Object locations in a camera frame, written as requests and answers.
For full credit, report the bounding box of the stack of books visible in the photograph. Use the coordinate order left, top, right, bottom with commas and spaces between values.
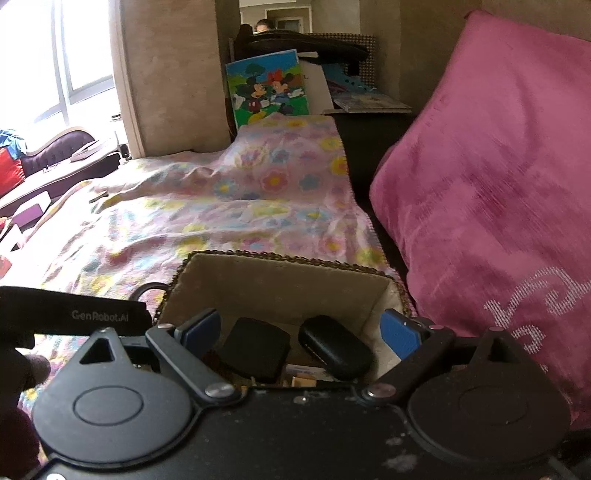
332, 91, 413, 114

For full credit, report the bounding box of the person's left hand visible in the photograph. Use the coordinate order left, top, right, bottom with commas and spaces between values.
0, 351, 51, 480

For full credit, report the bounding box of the gold lipstick tube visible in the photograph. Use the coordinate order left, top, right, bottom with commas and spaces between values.
285, 364, 324, 389

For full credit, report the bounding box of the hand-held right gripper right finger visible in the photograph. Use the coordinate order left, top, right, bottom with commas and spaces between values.
362, 308, 532, 401

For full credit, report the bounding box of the black square compact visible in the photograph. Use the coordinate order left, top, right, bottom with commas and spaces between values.
224, 318, 291, 383

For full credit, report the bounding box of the purple box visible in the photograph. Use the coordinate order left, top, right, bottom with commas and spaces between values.
11, 191, 51, 227

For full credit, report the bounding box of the purple chaise sofa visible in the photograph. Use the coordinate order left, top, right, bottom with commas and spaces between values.
0, 127, 122, 199

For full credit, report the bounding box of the floral fleece blanket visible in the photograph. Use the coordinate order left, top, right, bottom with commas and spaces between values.
18, 113, 393, 416

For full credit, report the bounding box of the red cushion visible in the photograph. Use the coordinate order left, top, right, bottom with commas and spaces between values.
0, 148, 25, 197

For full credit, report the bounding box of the blue perforated plastic piece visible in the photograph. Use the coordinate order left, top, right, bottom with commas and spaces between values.
323, 62, 376, 93

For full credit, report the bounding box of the black round tray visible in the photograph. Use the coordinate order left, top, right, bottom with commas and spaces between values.
240, 34, 370, 63

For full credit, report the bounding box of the woven basket with fabric liner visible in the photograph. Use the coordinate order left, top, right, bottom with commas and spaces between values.
134, 249, 416, 393

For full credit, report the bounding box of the pink velvet pillow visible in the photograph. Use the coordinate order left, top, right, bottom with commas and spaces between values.
369, 9, 591, 425

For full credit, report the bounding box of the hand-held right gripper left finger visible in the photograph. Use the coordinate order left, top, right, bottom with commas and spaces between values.
69, 308, 241, 403

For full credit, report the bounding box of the black oval case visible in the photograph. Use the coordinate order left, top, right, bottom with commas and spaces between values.
298, 315, 374, 381

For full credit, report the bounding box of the cartoon mouse painting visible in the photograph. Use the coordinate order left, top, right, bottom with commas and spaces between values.
225, 48, 309, 130

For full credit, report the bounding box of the white board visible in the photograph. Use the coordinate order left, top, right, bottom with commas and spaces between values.
298, 53, 334, 116

